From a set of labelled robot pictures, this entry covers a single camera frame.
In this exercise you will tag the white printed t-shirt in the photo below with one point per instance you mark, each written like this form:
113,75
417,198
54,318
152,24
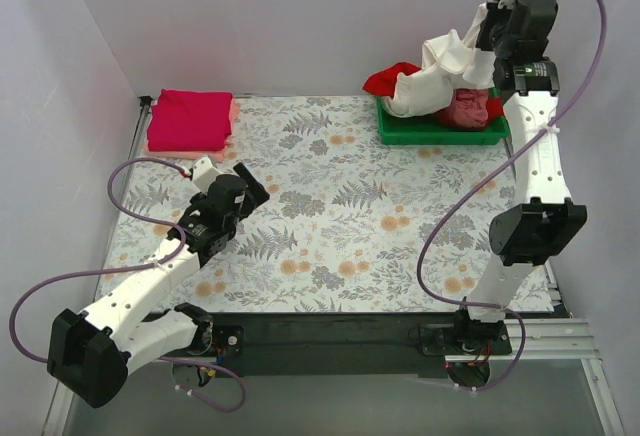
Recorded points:
449,62

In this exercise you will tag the crumpled pink t-shirt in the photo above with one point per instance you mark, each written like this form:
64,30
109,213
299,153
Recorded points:
469,110

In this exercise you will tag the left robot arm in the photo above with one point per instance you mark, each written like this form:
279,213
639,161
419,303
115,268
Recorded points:
94,351

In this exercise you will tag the crumpled red t-shirt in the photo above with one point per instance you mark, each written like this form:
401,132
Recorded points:
394,82

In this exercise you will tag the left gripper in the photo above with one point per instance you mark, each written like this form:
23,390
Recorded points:
248,188

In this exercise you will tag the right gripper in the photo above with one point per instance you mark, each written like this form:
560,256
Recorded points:
488,26

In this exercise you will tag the aluminium frame rail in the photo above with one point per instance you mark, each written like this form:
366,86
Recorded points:
550,339

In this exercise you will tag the green plastic tray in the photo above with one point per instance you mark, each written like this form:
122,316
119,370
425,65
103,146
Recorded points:
428,131

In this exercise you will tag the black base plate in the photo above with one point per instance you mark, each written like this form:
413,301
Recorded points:
305,344

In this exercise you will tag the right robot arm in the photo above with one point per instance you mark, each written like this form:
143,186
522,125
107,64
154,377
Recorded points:
544,218

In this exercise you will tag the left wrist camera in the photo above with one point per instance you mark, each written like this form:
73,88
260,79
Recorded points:
203,173

